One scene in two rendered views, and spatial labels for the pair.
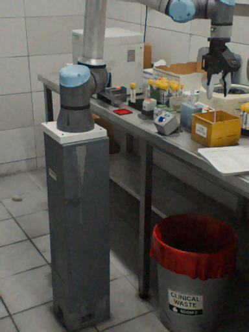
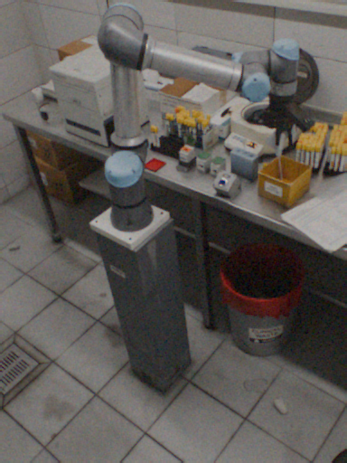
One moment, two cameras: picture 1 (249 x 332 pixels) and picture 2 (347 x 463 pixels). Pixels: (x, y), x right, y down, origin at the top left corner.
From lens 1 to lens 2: 84 cm
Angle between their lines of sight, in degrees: 23
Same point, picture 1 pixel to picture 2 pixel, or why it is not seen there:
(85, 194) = (161, 281)
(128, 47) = not seen: hidden behind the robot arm
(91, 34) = (127, 112)
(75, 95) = (134, 193)
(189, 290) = (270, 325)
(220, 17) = (287, 75)
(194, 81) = (214, 103)
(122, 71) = not seen: hidden behind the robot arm
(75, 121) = (138, 219)
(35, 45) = not seen: outside the picture
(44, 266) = (95, 325)
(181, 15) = (259, 96)
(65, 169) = (141, 270)
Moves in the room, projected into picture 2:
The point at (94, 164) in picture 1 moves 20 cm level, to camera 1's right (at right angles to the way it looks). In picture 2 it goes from (164, 250) to (215, 233)
